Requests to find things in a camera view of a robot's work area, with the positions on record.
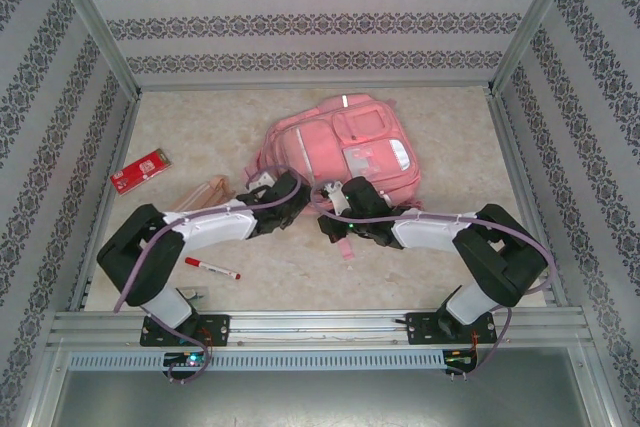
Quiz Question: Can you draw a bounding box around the circuit board with green light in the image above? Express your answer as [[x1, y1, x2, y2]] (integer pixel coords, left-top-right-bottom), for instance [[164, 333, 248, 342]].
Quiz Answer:
[[163, 350, 214, 369]]

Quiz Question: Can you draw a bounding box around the aluminium frame post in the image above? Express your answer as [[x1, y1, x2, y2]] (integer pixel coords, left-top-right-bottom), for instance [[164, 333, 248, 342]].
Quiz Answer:
[[489, 0, 584, 96], [42, 0, 144, 98]]

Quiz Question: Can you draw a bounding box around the grey metal panel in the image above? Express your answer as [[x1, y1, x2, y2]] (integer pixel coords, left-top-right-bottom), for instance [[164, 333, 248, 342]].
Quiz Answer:
[[29, 346, 621, 427]]

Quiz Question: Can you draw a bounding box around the red stationery package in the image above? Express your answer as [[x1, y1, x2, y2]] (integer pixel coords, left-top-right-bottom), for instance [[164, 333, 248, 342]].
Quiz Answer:
[[109, 147, 172, 196]]

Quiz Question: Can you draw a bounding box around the pink student backpack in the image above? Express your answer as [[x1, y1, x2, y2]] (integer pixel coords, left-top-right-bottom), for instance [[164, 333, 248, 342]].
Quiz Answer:
[[241, 92, 424, 261]]

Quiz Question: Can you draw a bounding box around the aluminium frame bar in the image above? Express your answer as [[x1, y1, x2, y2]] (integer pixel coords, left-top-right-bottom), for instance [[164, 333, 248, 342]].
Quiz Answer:
[[67, 94, 144, 313], [487, 91, 571, 308], [137, 80, 496, 94]]

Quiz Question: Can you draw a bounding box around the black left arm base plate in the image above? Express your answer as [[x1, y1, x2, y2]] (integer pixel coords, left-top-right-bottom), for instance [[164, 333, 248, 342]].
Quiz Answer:
[[139, 314, 231, 348]]

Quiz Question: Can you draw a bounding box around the circuit board with blue light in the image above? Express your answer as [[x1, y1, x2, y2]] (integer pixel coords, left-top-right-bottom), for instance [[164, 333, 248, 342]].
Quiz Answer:
[[443, 348, 480, 373]]

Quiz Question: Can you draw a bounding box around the beige pink pencil case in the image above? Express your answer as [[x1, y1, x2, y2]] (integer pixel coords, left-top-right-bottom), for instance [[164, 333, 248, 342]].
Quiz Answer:
[[172, 174, 235, 211]]

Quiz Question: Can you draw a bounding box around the red white marker pen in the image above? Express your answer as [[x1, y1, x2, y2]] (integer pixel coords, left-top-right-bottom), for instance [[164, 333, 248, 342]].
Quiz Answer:
[[184, 256, 242, 282]]

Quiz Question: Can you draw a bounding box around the aluminium mounting rail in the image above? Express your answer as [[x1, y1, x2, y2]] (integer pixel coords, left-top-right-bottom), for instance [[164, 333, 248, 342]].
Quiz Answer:
[[47, 309, 596, 351]]

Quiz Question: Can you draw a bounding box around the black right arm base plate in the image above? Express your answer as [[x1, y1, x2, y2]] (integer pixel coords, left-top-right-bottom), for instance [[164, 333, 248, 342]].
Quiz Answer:
[[407, 311, 499, 347]]

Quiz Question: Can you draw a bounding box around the grey slotted cable duct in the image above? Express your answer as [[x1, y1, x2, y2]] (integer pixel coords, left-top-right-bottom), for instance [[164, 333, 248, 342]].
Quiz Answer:
[[67, 349, 446, 373]]

